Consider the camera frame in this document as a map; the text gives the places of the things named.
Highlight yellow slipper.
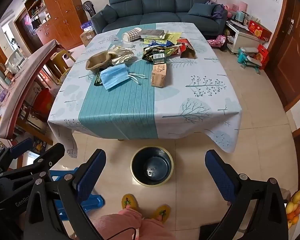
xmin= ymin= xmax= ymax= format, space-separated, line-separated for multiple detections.
xmin=122 ymin=193 xmax=138 ymax=210
xmin=152 ymin=204 xmax=172 ymax=223

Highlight teal fabric sofa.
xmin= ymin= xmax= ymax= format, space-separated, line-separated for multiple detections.
xmin=90 ymin=0 xmax=228 ymax=37

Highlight dark round trash bin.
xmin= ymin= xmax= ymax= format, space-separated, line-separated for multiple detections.
xmin=130 ymin=146 xmax=174 ymax=187

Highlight red snack wrapper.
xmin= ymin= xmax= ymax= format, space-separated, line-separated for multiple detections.
xmin=176 ymin=38 xmax=194 ymax=53

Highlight tree print tablecloth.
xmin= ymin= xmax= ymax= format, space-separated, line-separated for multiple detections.
xmin=47 ymin=22 xmax=242 ymax=158

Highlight teal sofa cushion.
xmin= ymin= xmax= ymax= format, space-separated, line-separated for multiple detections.
xmin=187 ymin=3 xmax=217 ymax=18
xmin=100 ymin=4 xmax=118 ymax=24

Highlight brown wooden door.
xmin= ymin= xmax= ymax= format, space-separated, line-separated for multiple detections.
xmin=264 ymin=0 xmax=300 ymax=113

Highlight brown paper carton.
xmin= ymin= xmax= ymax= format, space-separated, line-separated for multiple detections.
xmin=151 ymin=64 xmax=167 ymax=88

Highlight black cable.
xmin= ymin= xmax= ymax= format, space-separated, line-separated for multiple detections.
xmin=101 ymin=227 xmax=138 ymax=240

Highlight yellow plastic stool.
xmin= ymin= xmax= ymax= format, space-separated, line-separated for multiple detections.
xmin=50 ymin=49 xmax=76 ymax=73

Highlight person's pink trousers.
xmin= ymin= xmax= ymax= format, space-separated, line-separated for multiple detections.
xmin=89 ymin=208 xmax=177 ymax=240

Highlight silver cardboard box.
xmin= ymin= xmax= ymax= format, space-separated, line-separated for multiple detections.
xmin=139 ymin=29 xmax=165 ymax=40

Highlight large red gift box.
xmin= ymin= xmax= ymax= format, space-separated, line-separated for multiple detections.
xmin=247 ymin=20 xmax=272 ymax=42

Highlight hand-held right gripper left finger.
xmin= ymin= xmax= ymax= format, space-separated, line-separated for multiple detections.
xmin=24 ymin=149 xmax=107 ymax=240

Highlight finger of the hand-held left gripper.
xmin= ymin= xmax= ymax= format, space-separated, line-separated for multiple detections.
xmin=0 ymin=144 xmax=65 ymax=180
xmin=0 ymin=138 xmax=33 ymax=170

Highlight black barcode packet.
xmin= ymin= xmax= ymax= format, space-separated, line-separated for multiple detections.
xmin=152 ymin=52 xmax=167 ymax=65

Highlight checkered paper cup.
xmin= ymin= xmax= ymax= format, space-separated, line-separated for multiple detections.
xmin=122 ymin=27 xmax=142 ymax=42

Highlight pink patterned bag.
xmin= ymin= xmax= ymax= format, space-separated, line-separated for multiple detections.
xmin=207 ymin=35 xmax=227 ymax=48

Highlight brown paper bowl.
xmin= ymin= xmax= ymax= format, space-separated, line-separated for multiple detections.
xmin=85 ymin=50 xmax=112 ymax=71

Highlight dark crumpled snack wrapper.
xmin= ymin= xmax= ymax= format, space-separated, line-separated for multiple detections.
xmin=142 ymin=45 xmax=165 ymax=62

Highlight wooden table with pink cloth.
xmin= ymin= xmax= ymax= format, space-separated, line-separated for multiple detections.
xmin=0 ymin=39 xmax=65 ymax=145

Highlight white low cabinet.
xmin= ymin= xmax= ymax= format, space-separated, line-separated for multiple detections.
xmin=226 ymin=21 xmax=259 ymax=53

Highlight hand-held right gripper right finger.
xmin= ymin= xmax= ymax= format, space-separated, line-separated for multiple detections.
xmin=205 ymin=149 xmax=289 ymax=240

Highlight black flat packet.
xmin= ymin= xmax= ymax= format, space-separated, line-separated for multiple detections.
xmin=92 ymin=70 xmax=103 ymax=87

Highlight teal stepper machine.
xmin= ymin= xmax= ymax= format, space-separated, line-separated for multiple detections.
xmin=236 ymin=47 xmax=263 ymax=74

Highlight wooden cabinet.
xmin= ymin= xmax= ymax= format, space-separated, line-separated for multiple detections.
xmin=15 ymin=0 xmax=90 ymax=52

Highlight green snack packet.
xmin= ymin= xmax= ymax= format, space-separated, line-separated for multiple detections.
xmin=164 ymin=46 xmax=180 ymax=57

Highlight blue plastic stool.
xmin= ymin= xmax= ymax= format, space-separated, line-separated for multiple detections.
xmin=49 ymin=167 xmax=105 ymax=222

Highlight purple bag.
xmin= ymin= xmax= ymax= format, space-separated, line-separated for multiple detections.
xmin=206 ymin=0 xmax=228 ymax=19

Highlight yellow-green snack packet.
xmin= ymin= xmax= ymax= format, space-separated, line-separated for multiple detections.
xmin=162 ymin=32 xmax=182 ymax=46

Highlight blue face mask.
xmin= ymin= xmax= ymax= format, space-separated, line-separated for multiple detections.
xmin=99 ymin=64 xmax=147 ymax=92

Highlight red gift bag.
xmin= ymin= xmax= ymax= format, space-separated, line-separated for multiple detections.
xmin=34 ymin=89 xmax=55 ymax=115

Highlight white crumpled gloves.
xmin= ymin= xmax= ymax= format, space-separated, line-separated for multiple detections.
xmin=107 ymin=44 xmax=135 ymax=64

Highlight black standing fan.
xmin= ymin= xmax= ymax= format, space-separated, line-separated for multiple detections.
xmin=82 ymin=1 xmax=94 ymax=20

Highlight small red gift box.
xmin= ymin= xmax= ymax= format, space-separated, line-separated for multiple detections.
xmin=255 ymin=44 xmax=270 ymax=69

